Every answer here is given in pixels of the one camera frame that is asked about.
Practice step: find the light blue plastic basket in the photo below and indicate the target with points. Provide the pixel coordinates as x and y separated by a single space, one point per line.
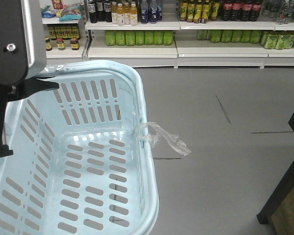
82 164

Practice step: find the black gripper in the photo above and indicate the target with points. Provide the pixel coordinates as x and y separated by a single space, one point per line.
21 91

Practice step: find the black wooden produce stand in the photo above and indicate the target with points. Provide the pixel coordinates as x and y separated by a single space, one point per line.
278 211

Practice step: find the white store shelf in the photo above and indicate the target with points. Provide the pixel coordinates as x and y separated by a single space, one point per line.
176 44

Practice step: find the clear plastic tag strip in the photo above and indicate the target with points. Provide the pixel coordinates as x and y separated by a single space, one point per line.
153 133

